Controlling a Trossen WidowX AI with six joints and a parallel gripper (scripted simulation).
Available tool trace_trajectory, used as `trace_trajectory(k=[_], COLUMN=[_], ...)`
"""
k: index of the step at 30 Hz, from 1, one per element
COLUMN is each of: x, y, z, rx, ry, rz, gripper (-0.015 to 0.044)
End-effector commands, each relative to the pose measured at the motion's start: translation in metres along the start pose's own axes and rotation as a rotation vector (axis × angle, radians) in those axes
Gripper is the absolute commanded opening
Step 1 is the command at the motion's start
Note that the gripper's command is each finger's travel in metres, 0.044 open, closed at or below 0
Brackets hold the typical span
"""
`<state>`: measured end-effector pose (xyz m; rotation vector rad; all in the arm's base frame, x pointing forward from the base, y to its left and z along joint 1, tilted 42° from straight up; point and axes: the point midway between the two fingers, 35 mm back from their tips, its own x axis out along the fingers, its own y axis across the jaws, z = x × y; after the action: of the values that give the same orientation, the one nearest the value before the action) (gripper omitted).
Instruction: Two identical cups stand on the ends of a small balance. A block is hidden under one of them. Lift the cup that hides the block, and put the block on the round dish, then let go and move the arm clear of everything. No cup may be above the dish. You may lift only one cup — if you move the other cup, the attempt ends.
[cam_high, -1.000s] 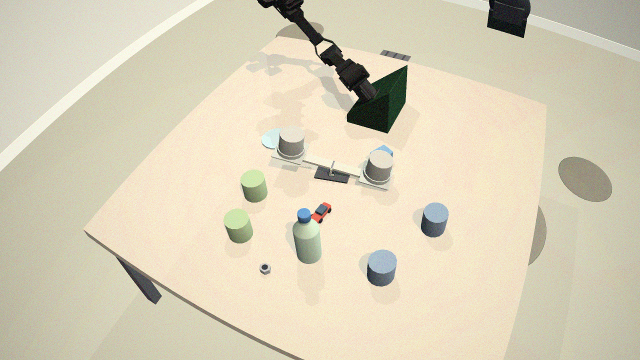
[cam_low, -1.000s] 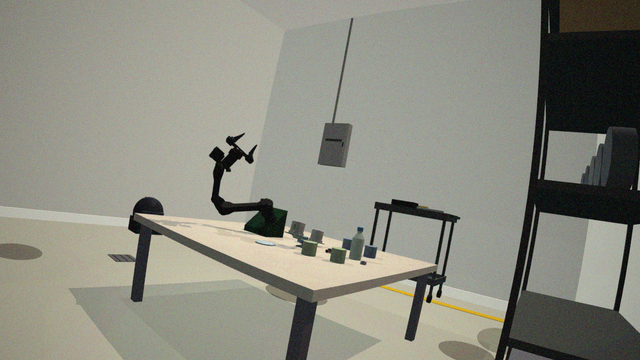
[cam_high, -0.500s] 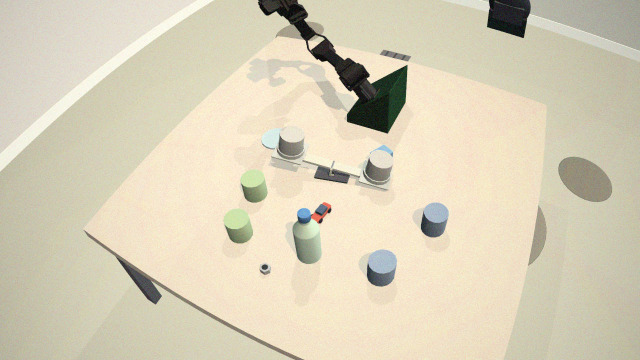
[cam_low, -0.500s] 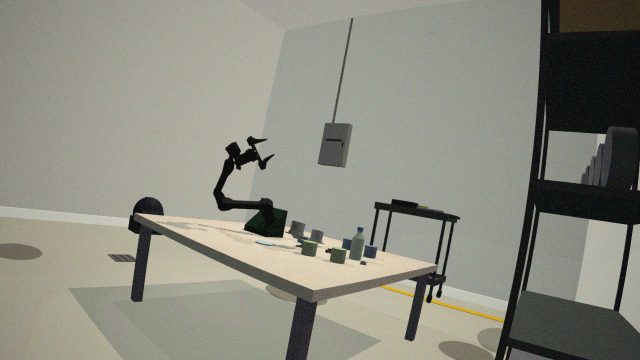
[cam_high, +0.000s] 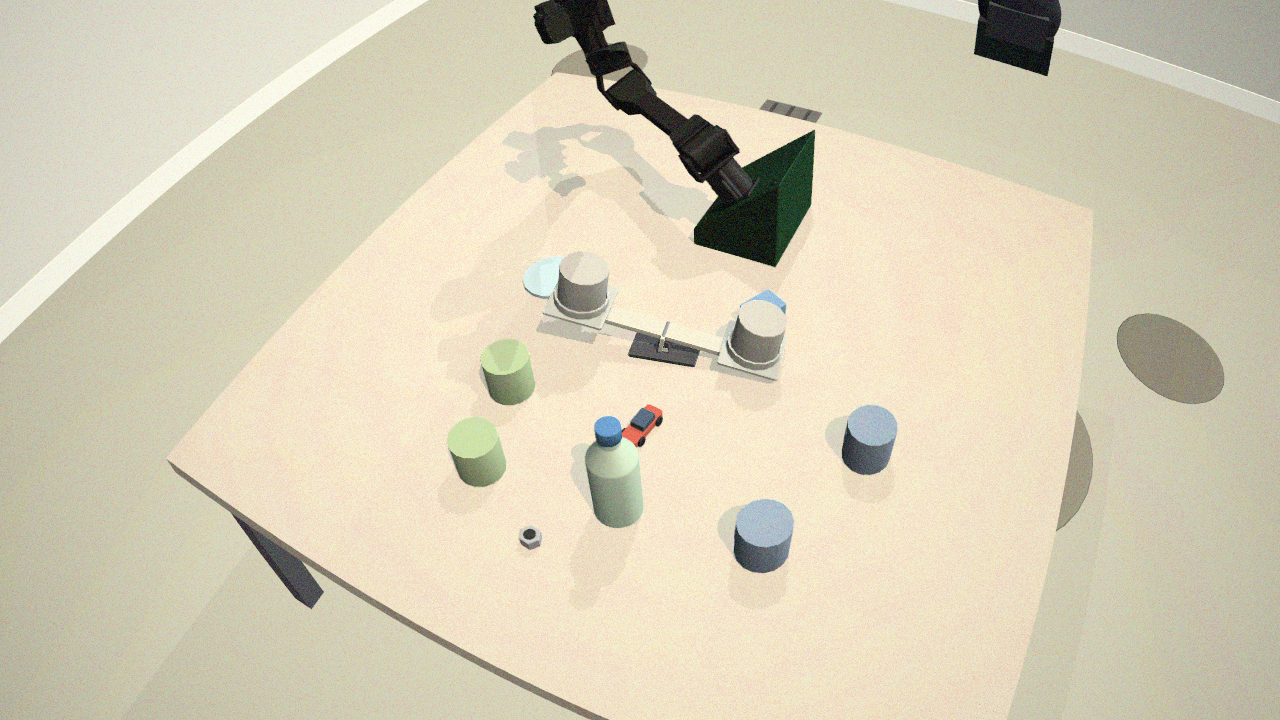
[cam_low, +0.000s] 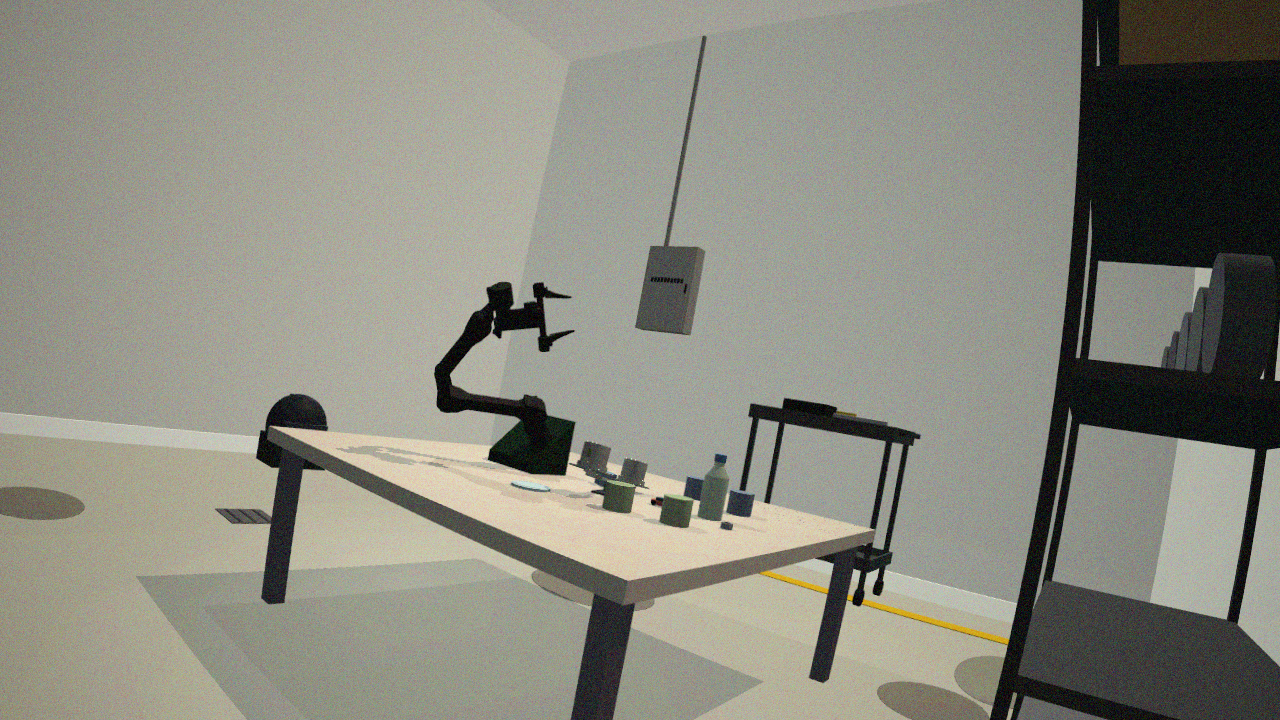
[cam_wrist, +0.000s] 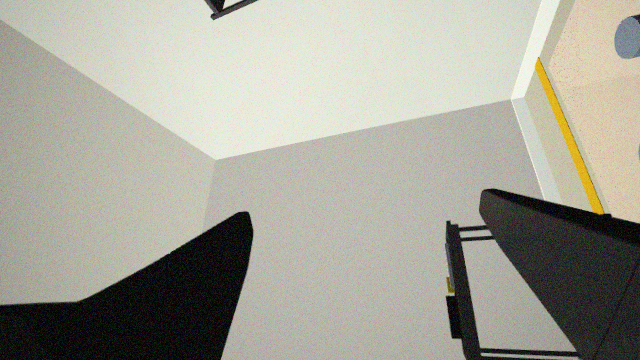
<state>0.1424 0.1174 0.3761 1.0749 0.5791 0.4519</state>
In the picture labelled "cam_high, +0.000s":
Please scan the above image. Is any grey hex nut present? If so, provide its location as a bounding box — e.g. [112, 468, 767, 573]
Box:
[518, 525, 541, 550]

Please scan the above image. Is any green cylinder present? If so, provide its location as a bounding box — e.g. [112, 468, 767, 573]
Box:
[447, 416, 507, 488]
[480, 338, 535, 405]

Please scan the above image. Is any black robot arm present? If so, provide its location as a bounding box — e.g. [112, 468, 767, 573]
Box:
[532, 0, 760, 210]

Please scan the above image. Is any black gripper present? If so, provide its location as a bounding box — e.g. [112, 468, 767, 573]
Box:
[570, 0, 632, 76]

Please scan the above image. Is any red toy car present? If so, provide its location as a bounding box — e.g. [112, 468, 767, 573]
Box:
[622, 404, 663, 447]

